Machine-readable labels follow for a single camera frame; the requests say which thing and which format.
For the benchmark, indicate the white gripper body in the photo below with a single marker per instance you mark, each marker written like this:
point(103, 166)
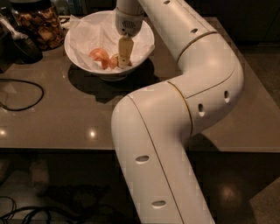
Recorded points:
point(129, 24)

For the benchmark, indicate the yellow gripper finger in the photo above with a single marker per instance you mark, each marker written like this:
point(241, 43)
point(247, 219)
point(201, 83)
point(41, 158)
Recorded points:
point(125, 47)

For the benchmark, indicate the red apple piece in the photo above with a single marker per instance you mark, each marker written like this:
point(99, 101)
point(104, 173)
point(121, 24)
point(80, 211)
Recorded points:
point(115, 61)
point(100, 55)

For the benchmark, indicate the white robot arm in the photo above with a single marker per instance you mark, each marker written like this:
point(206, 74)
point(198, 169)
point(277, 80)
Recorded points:
point(150, 125)

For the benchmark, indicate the white ceramic bowl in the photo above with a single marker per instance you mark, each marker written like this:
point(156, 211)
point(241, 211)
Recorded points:
point(84, 32)

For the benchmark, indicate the white crumpled paper liner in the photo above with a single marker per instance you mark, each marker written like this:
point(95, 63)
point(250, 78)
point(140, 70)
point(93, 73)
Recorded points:
point(96, 38)

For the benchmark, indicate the glass jar of dried chips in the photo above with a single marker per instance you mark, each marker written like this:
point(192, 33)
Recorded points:
point(41, 20)

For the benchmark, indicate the white shoe under table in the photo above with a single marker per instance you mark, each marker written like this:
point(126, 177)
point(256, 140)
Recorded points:
point(39, 176)

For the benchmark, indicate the black appliance with white handle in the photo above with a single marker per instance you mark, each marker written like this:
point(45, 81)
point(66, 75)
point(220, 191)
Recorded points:
point(24, 50)

